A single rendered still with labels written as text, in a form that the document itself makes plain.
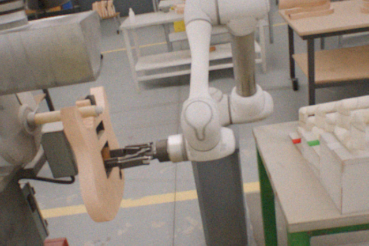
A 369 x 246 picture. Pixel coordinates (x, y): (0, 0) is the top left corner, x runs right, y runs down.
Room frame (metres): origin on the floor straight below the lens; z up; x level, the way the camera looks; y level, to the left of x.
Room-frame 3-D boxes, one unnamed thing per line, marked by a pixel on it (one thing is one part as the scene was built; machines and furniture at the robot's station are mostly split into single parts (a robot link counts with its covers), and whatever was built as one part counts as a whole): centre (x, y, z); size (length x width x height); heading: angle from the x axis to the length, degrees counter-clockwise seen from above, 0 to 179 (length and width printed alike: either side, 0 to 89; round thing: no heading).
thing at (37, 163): (1.19, 0.56, 1.02); 0.19 x 0.04 x 0.04; 176
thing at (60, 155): (1.25, 0.55, 0.99); 0.24 x 0.21 x 0.26; 86
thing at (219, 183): (1.71, -0.13, 0.35); 0.28 x 0.28 x 0.70; 78
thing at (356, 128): (0.77, -0.42, 1.15); 0.03 x 0.03 x 0.09
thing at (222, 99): (1.71, -0.14, 0.87); 0.18 x 0.16 x 0.22; 80
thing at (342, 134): (0.81, -0.41, 1.12); 0.11 x 0.03 x 0.03; 179
